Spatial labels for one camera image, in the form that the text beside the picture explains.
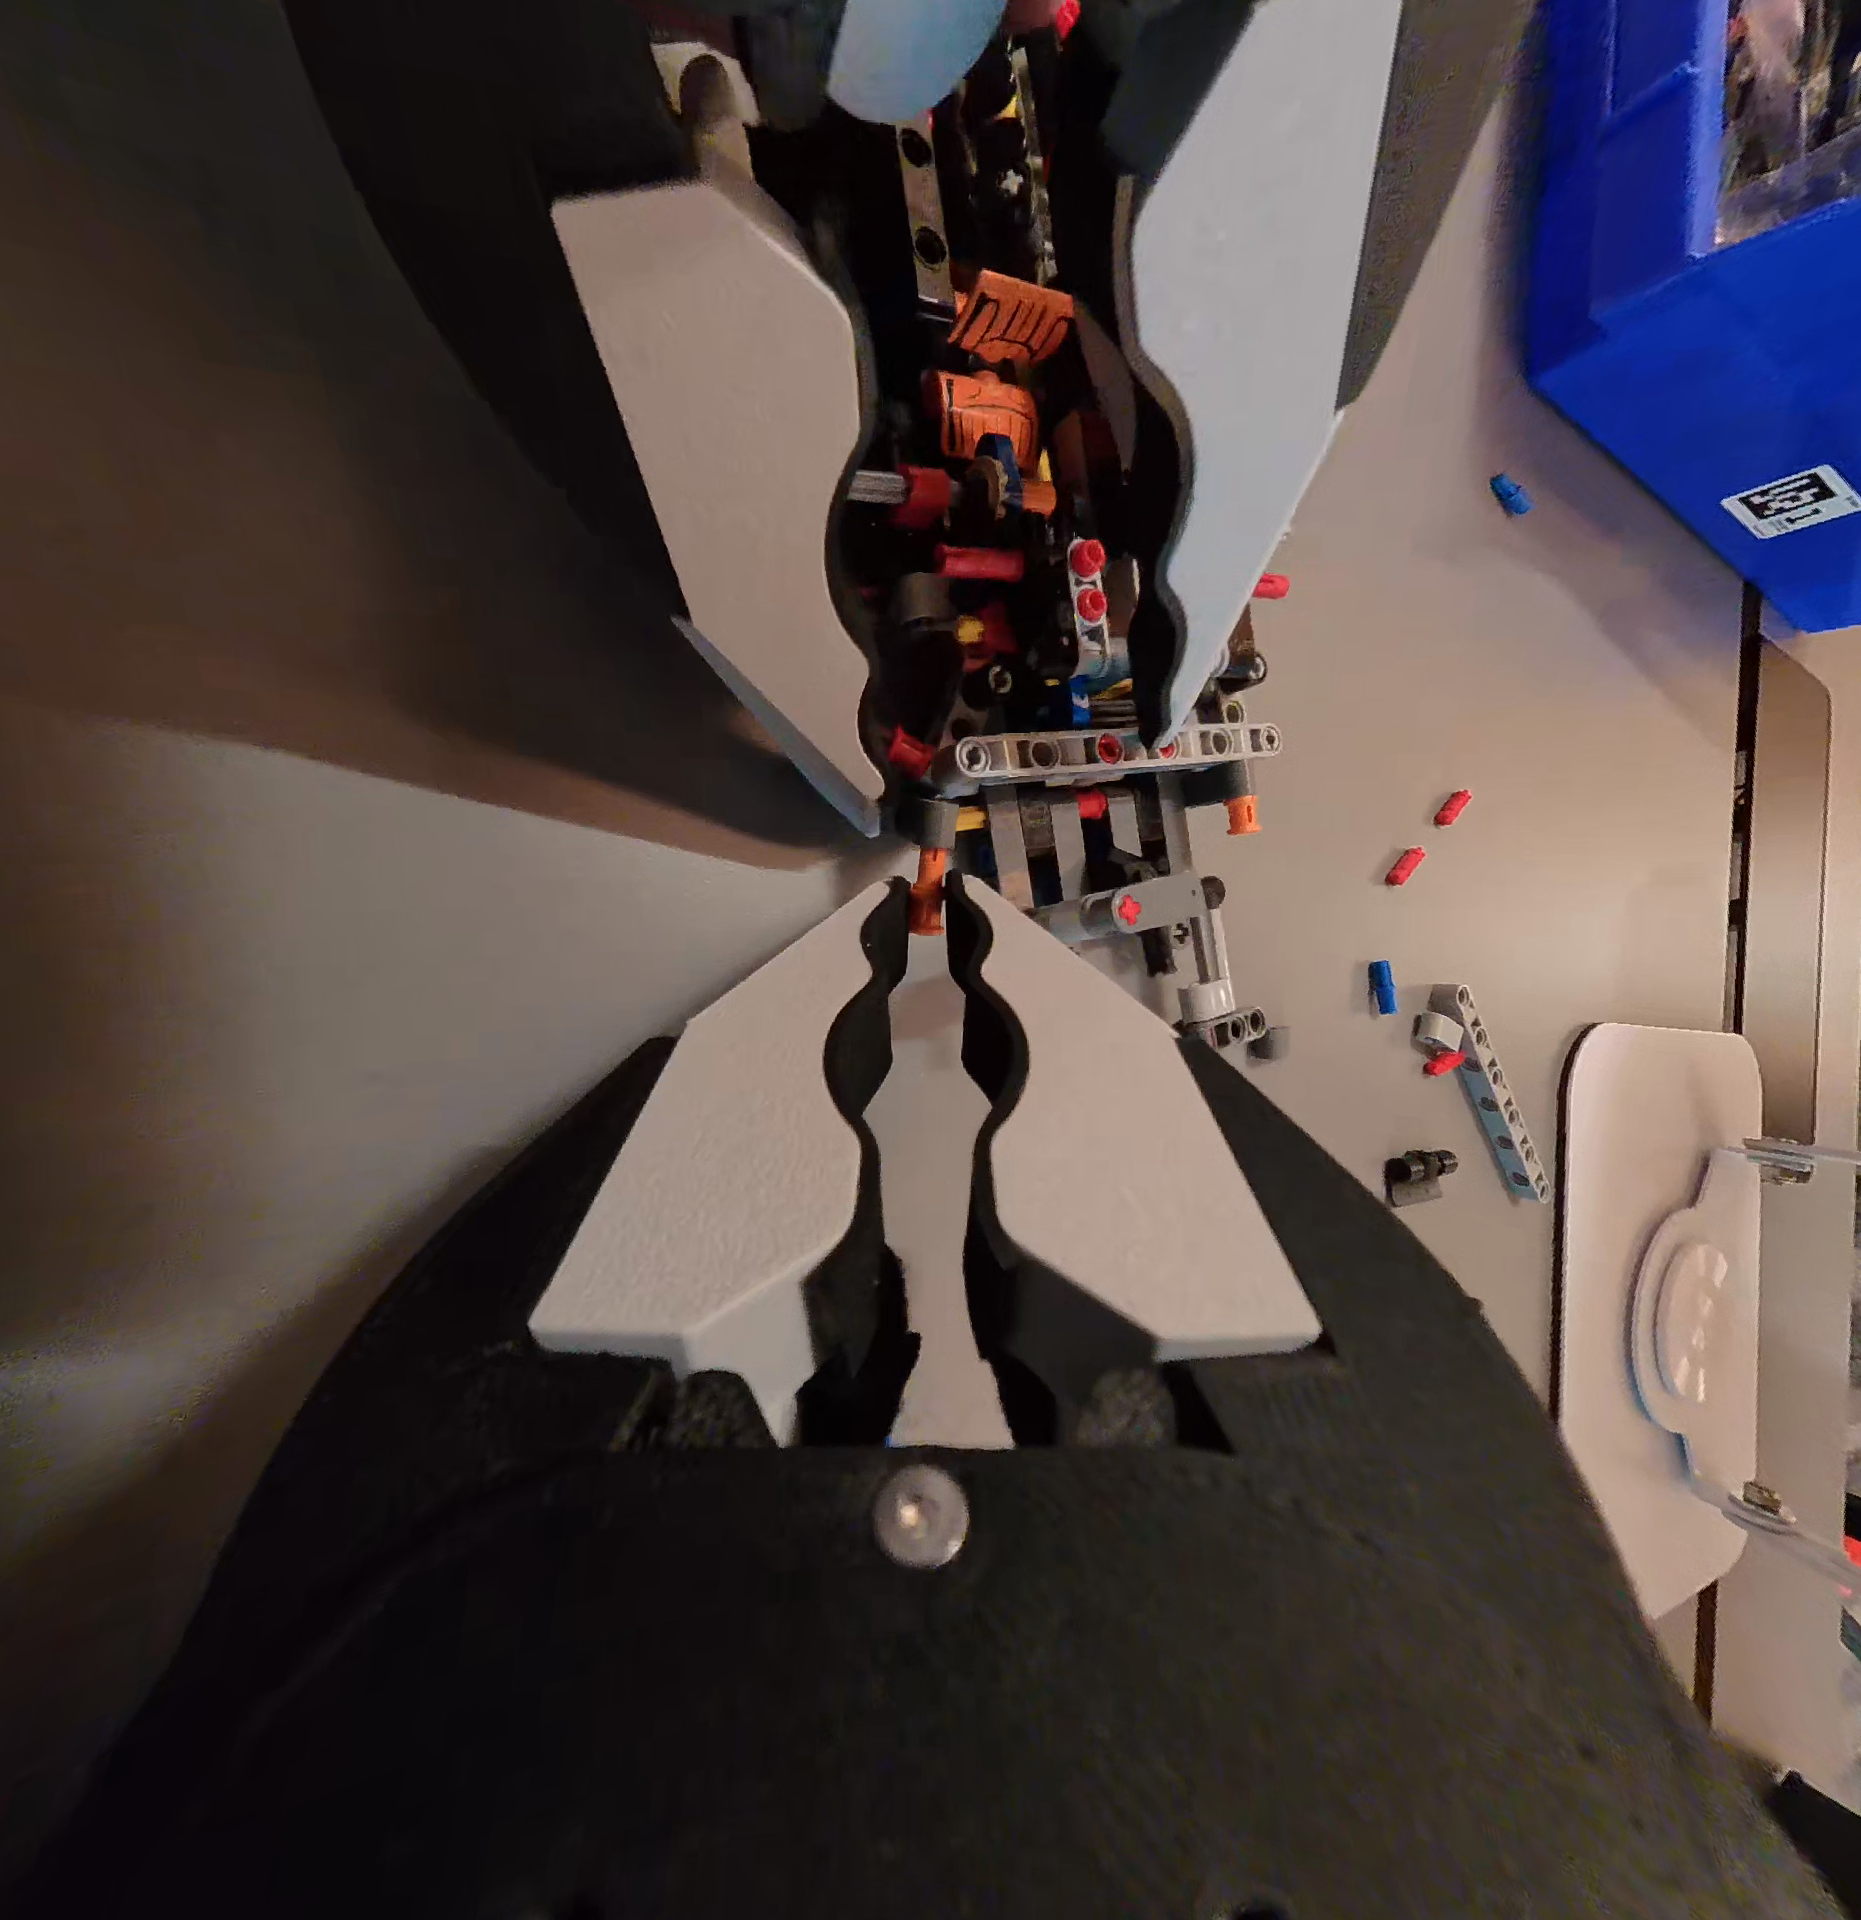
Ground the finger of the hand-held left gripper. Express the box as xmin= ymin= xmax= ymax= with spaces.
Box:
xmin=546 ymin=168 xmax=893 ymax=837
xmin=1114 ymin=0 xmax=1410 ymax=752

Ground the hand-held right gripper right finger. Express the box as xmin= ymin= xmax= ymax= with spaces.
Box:
xmin=945 ymin=873 xmax=1326 ymax=1448

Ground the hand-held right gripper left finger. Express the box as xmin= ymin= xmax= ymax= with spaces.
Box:
xmin=528 ymin=875 xmax=921 ymax=1448

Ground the multicoloured lego model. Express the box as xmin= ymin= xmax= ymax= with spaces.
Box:
xmin=840 ymin=0 xmax=1294 ymax=1059

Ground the long light grey lego beam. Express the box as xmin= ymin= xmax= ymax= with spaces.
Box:
xmin=1432 ymin=985 xmax=1551 ymax=1206

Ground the blue storage bin white label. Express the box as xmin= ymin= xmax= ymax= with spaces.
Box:
xmin=1523 ymin=0 xmax=1861 ymax=633

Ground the clear plastic parts bag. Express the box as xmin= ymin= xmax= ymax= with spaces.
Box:
xmin=1711 ymin=0 xmax=1861 ymax=250

